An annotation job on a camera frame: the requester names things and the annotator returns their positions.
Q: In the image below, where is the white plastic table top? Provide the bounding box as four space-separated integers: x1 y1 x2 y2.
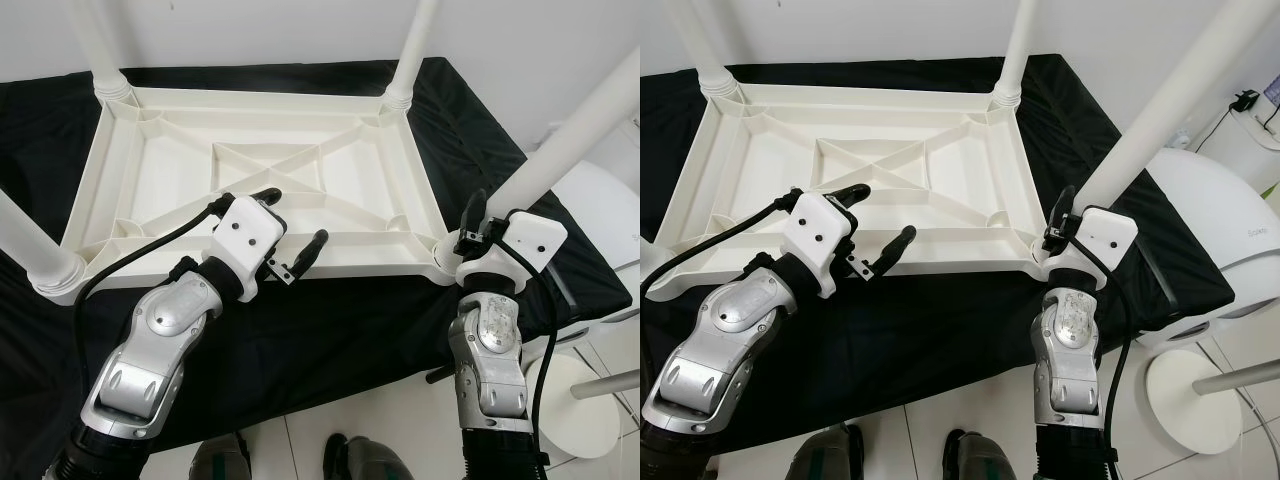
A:
655 82 1051 297
60 85 451 283

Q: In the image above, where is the black table cloth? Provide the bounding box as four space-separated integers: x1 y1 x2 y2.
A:
640 52 1237 453
0 58 627 459

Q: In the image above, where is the white dome-shaped appliance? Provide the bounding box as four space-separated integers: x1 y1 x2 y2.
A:
1135 150 1280 347
550 165 641 328

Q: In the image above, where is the grey metal rod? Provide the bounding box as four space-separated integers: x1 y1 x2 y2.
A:
570 370 641 400
1192 360 1280 397

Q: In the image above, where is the grey robot left foot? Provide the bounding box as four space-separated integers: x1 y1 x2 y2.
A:
795 425 867 480
190 435 252 480

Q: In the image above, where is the grey robot foot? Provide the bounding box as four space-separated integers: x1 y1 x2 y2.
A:
795 425 867 480
945 430 1022 480
190 435 252 480
325 432 412 480

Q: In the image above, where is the white round base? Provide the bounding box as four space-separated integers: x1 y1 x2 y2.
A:
1145 350 1244 457
530 350 622 460

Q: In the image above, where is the white box appliance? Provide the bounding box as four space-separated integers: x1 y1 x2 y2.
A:
1200 95 1280 176

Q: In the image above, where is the grey robot right foot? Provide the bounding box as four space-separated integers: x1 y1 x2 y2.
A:
945 430 1022 480
325 432 412 480

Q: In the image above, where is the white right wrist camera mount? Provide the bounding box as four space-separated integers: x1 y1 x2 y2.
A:
455 210 570 294
1045 205 1140 292

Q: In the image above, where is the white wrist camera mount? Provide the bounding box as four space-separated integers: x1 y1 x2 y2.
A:
210 195 290 302
1045 205 1140 292
780 190 860 300
455 210 570 294

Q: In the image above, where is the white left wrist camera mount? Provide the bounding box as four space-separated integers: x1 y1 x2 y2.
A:
210 195 290 302
780 190 860 300

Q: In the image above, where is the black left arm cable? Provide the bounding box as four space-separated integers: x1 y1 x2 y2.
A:
74 195 224 406
640 190 802 303

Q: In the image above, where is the thin black power cable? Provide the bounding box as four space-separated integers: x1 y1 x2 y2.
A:
1195 105 1239 151

